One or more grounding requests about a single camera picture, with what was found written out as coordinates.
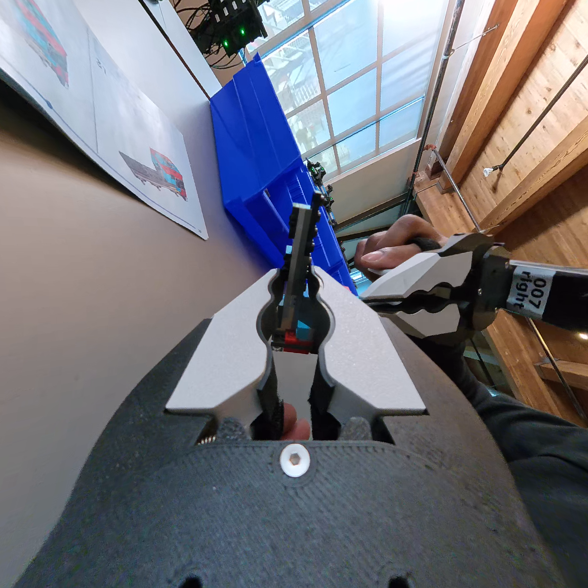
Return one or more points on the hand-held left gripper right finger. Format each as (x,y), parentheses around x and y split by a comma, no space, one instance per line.
(372,367)

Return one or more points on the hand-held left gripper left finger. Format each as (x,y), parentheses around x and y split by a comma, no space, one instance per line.
(216,367)

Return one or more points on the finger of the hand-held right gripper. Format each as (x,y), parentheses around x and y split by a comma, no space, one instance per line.
(422,275)
(427,321)

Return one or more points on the toy brick truck model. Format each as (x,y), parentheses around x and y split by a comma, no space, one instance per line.
(301,248)

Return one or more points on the blue plastic bin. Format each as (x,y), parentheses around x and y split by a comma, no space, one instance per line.
(257,138)

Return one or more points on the person's right forearm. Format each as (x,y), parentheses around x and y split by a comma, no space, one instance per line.
(542,459)

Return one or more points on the grey desk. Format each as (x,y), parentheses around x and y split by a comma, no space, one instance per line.
(92,298)

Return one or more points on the person's right hand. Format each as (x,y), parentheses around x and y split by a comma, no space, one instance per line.
(390,243)

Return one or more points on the person's left hand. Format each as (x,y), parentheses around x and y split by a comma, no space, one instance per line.
(294,425)

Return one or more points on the thin metal rod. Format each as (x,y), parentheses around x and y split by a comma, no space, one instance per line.
(459,193)

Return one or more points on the black rod spot lamp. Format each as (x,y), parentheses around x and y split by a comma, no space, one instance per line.
(543,115)

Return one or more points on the large grid window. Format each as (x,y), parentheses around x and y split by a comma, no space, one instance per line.
(349,69)

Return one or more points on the open instruction booklet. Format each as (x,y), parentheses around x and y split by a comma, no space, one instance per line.
(115,115)

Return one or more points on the black equipment box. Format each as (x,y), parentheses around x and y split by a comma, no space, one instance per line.
(229,23)

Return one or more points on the black metal frame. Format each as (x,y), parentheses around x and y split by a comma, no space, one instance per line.
(376,216)

